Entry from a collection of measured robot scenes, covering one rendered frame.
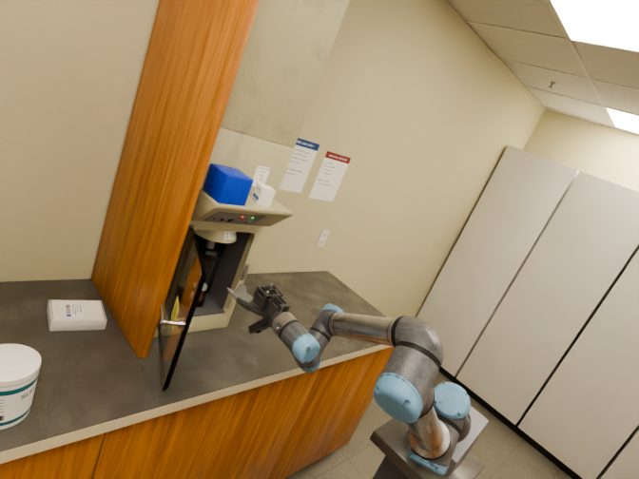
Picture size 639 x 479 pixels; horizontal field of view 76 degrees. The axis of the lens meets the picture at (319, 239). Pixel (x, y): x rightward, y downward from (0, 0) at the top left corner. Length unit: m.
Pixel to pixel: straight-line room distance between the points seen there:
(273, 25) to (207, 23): 0.18
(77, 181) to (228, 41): 0.79
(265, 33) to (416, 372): 0.99
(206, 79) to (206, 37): 0.12
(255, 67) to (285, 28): 0.15
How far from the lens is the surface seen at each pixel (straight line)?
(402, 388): 0.99
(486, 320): 4.08
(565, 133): 4.47
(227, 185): 1.25
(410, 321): 1.09
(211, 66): 1.23
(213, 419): 1.62
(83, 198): 1.71
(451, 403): 1.41
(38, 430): 1.28
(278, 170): 1.48
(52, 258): 1.80
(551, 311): 3.92
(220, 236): 1.49
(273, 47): 1.34
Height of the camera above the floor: 1.88
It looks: 17 degrees down
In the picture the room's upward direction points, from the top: 23 degrees clockwise
